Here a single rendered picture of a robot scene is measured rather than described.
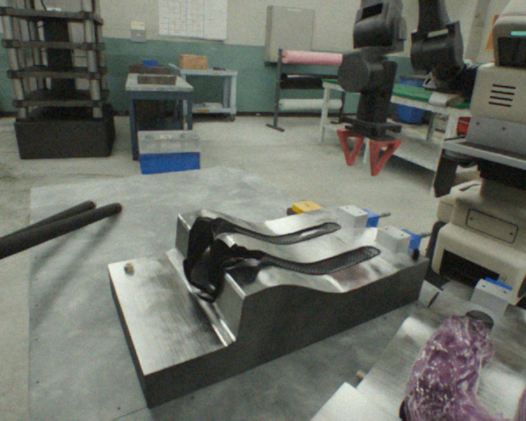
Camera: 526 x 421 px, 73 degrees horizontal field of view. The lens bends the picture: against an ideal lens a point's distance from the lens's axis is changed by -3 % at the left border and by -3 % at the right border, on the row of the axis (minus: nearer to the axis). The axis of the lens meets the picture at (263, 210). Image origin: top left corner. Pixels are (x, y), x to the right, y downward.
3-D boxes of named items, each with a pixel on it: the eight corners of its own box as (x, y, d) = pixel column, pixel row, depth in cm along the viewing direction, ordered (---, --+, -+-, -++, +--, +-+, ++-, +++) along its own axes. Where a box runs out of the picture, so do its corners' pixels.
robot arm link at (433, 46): (460, 53, 89) (437, 56, 93) (450, 22, 82) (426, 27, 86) (453, 82, 87) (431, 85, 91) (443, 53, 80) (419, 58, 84)
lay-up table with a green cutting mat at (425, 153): (373, 139, 592) (384, 73, 552) (508, 190, 391) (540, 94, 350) (312, 140, 552) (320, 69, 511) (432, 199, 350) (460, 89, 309)
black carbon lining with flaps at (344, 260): (330, 229, 78) (337, 187, 74) (387, 266, 65) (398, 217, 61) (169, 265, 61) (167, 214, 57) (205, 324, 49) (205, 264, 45)
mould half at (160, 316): (330, 239, 88) (337, 187, 83) (418, 300, 68) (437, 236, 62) (110, 293, 64) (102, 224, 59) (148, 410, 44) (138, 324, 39)
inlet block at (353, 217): (378, 219, 85) (382, 198, 83) (394, 228, 81) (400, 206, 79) (335, 230, 79) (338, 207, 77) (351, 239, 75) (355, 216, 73)
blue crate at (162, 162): (195, 161, 417) (195, 142, 408) (201, 172, 381) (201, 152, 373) (139, 163, 399) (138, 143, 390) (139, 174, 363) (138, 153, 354)
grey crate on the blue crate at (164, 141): (195, 143, 409) (195, 130, 403) (201, 153, 373) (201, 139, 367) (138, 144, 390) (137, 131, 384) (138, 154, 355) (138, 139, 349)
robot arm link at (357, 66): (407, 17, 61) (361, 28, 67) (376, 6, 53) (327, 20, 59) (408, 88, 64) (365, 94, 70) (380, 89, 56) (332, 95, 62)
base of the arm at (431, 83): (481, 68, 91) (438, 64, 100) (475, 46, 86) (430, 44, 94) (465, 96, 91) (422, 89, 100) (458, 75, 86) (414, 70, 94)
